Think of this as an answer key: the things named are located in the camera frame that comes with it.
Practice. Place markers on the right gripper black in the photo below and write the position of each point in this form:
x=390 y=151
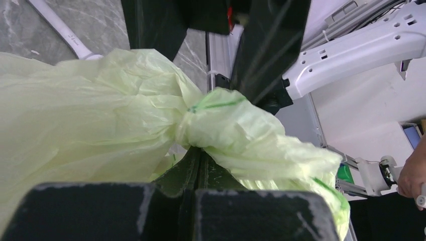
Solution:
x=269 y=44

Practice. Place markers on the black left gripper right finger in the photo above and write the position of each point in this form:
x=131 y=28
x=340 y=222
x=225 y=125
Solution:
x=225 y=210

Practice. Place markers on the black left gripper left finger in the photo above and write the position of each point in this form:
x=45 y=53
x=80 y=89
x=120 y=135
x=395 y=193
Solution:
x=159 y=210

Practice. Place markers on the light green plastic bag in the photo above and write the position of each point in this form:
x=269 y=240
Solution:
x=110 y=119

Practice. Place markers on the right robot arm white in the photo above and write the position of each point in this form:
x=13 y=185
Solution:
x=367 y=37

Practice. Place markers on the person's bare hand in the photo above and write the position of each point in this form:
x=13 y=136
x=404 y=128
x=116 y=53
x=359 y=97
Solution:
x=412 y=175

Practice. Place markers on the silver open-end wrench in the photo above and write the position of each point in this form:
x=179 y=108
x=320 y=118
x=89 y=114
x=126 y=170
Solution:
x=68 y=36

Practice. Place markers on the white teleoperation handle device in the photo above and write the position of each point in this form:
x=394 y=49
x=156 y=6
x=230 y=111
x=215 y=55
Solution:
x=378 y=176

